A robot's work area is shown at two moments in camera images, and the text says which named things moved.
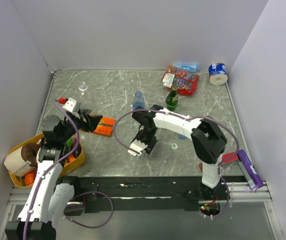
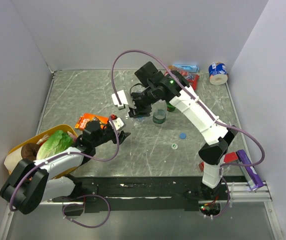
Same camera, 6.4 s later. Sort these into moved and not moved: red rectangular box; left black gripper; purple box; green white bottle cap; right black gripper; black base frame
Moved: left black gripper; right black gripper
Not moved: black base frame; green white bottle cap; purple box; red rectangular box
